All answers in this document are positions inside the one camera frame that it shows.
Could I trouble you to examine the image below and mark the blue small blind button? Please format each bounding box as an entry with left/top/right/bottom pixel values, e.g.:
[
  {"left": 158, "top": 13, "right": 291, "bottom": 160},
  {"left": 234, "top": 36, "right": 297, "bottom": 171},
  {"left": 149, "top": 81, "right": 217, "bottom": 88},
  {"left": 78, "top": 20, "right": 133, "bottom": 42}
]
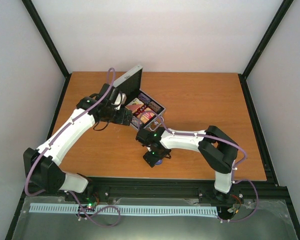
[{"left": 155, "top": 159, "right": 163, "bottom": 166}]

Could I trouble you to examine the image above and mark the red card deck box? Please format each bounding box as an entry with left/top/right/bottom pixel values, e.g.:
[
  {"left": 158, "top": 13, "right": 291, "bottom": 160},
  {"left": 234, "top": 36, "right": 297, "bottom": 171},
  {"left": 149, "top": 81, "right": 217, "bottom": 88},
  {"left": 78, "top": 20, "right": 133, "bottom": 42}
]
[
  {"left": 137, "top": 107, "right": 155, "bottom": 124},
  {"left": 125, "top": 98, "right": 144, "bottom": 114}
]

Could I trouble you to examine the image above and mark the aluminium poker case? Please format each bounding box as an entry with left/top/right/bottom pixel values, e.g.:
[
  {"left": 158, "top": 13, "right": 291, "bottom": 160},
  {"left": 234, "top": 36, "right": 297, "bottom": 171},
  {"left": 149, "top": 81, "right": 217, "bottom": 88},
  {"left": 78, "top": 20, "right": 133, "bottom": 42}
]
[{"left": 113, "top": 64, "right": 166, "bottom": 132}]

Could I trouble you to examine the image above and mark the grey poker chip stack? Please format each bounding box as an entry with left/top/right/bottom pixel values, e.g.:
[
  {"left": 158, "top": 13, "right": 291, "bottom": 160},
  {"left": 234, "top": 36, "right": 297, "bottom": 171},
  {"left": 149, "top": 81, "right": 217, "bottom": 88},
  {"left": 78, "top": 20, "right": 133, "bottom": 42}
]
[{"left": 131, "top": 116, "right": 143, "bottom": 129}]

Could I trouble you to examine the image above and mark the purple poker chip stack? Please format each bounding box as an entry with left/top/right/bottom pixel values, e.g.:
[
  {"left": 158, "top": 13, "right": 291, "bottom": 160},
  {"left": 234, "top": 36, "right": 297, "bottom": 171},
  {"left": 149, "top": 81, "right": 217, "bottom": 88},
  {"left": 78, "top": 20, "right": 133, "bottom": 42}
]
[{"left": 138, "top": 93, "right": 151, "bottom": 105}]

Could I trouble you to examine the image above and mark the brown poker chip stack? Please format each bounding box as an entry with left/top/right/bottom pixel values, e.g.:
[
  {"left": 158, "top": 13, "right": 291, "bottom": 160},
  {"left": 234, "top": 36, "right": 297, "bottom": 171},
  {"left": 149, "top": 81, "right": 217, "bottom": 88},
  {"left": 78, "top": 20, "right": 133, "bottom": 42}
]
[{"left": 148, "top": 101, "right": 162, "bottom": 114}]

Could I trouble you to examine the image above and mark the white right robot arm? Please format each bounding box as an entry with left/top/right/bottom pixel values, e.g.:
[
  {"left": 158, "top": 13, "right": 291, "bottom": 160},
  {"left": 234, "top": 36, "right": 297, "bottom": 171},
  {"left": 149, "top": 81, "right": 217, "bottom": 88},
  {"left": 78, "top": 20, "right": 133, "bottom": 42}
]
[{"left": 135, "top": 125, "right": 239, "bottom": 194}]

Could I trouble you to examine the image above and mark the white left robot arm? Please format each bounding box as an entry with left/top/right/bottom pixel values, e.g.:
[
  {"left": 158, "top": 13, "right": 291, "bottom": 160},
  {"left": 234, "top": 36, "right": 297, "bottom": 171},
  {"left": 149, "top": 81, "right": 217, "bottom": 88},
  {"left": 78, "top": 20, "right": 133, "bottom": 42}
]
[{"left": 23, "top": 92, "right": 133, "bottom": 202}]

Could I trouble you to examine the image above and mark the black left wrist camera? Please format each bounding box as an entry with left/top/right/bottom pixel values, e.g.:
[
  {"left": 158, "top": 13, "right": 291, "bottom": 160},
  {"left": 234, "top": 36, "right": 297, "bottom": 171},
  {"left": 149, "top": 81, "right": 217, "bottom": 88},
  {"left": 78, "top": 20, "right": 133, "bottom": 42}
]
[{"left": 101, "top": 86, "right": 127, "bottom": 109}]

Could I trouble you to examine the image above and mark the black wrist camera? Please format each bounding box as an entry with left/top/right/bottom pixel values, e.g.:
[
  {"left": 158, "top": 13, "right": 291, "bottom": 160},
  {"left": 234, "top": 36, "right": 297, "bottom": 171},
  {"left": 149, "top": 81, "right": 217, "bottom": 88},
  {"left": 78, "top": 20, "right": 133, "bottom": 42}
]
[
  {"left": 135, "top": 128, "right": 156, "bottom": 147},
  {"left": 101, "top": 86, "right": 127, "bottom": 109}
]

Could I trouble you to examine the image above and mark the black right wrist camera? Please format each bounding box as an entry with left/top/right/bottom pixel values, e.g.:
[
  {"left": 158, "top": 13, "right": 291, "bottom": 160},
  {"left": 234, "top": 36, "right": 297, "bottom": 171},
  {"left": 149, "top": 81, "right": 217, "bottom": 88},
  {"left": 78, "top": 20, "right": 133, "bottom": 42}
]
[{"left": 135, "top": 128, "right": 156, "bottom": 147}]

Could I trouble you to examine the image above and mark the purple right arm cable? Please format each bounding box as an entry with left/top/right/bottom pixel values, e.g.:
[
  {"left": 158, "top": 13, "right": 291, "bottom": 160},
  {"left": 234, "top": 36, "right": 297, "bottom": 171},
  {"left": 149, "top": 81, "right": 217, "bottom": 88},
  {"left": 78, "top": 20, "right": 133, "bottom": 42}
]
[{"left": 138, "top": 110, "right": 260, "bottom": 223}]

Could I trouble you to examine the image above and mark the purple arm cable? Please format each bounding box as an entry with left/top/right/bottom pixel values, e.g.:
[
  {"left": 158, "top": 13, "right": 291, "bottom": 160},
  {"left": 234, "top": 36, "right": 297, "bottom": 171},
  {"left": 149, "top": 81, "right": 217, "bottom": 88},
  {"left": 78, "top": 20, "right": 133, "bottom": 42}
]
[
  {"left": 138, "top": 110, "right": 260, "bottom": 223},
  {"left": 24, "top": 66, "right": 122, "bottom": 227}
]

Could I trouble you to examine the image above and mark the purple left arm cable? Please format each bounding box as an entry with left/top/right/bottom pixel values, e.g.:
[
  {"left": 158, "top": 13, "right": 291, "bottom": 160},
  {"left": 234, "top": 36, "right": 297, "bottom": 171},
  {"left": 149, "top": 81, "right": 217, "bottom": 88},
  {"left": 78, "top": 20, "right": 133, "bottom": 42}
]
[{"left": 24, "top": 66, "right": 122, "bottom": 227}]

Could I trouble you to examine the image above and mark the light blue cable duct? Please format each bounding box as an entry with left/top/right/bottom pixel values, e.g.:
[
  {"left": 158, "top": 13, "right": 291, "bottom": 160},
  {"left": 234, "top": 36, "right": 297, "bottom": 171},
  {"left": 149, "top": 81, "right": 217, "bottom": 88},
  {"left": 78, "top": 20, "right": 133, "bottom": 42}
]
[{"left": 29, "top": 203, "right": 218, "bottom": 218}]

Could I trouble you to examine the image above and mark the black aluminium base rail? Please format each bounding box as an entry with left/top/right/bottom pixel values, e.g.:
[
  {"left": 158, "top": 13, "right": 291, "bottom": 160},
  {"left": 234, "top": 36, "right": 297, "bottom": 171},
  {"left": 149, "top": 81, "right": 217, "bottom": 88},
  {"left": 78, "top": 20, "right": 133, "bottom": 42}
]
[{"left": 22, "top": 176, "right": 291, "bottom": 205}]

